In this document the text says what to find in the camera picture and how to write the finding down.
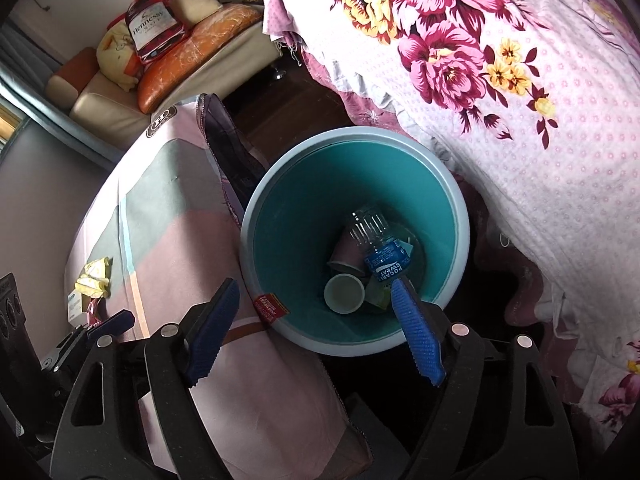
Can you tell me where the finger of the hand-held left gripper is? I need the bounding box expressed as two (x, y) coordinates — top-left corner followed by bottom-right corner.
(75, 310), (137, 343)

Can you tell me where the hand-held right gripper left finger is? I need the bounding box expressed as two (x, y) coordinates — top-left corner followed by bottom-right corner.
(50, 277), (241, 480)

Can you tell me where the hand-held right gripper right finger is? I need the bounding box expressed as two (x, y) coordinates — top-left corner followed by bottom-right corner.
(390, 277), (583, 480)

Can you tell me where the clear bottle with blue label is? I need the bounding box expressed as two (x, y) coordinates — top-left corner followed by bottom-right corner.
(345, 205), (413, 288)

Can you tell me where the teal plastic waste bin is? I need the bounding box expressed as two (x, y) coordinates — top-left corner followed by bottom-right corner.
(239, 127), (471, 356)

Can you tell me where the white medicine box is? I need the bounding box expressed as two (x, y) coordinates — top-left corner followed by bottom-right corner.
(66, 292), (88, 326)

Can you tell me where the yellow plastic wrapper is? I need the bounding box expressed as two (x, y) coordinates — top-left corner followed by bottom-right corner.
(75, 257), (115, 301)

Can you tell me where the pale green paper scrap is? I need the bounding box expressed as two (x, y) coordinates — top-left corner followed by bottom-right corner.
(364, 280), (394, 313)

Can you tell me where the white paper cup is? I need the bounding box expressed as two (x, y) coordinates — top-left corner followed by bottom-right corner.
(323, 274), (366, 315)

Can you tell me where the pink and grey plaid bedsheet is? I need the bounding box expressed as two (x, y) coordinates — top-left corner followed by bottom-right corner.
(65, 92), (373, 480)

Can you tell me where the purple paper cup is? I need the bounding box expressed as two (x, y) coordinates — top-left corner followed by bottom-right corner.
(327, 225), (368, 278)

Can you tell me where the pink floral blanket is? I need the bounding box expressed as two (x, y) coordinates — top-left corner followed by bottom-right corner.
(262, 0), (640, 461)

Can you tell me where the beige sofa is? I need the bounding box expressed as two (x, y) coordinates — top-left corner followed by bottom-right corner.
(45, 0), (281, 136)

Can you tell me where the yellow plush toy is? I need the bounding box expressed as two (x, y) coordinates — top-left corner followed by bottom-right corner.
(96, 25), (143, 92)

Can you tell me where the blue-grey curtain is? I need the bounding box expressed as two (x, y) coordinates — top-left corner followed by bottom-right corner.
(0, 20), (121, 171)

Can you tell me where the orange cushion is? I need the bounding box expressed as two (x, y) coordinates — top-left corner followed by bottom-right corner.
(137, 4), (263, 115)

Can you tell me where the red Hennessy bag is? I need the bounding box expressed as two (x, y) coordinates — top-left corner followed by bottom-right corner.
(124, 0), (188, 65)

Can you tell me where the beige pillow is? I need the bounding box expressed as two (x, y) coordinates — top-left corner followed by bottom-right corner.
(170, 0), (223, 26)

